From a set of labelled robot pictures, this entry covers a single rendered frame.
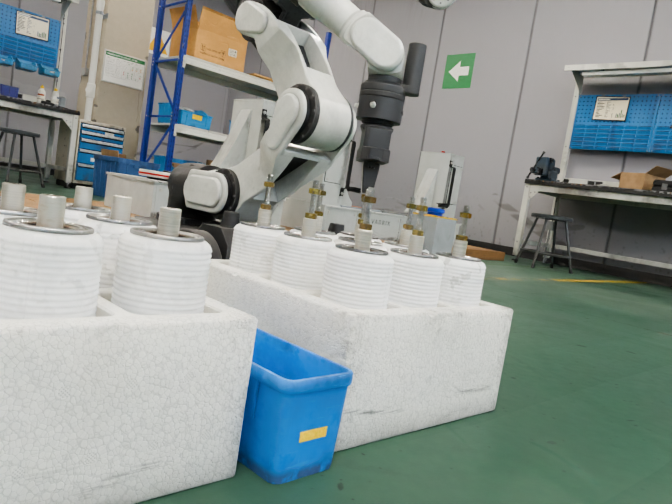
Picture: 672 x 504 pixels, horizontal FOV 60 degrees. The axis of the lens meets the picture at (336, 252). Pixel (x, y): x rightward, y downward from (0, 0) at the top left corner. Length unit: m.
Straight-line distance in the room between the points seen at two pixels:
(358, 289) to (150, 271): 0.30
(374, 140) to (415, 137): 6.33
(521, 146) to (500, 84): 0.77
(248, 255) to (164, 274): 0.37
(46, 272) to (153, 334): 0.11
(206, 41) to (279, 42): 4.75
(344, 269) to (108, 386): 0.35
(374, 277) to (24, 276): 0.43
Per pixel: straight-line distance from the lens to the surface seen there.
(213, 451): 0.66
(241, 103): 3.54
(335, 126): 1.42
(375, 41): 1.13
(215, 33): 6.35
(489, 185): 6.73
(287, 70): 1.51
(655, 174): 5.63
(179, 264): 0.60
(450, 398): 0.94
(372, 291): 0.78
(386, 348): 0.78
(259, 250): 0.95
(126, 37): 7.48
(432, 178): 4.69
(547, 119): 6.56
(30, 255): 0.55
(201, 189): 1.66
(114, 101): 7.36
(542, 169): 5.51
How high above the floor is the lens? 0.32
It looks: 5 degrees down
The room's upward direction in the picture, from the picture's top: 9 degrees clockwise
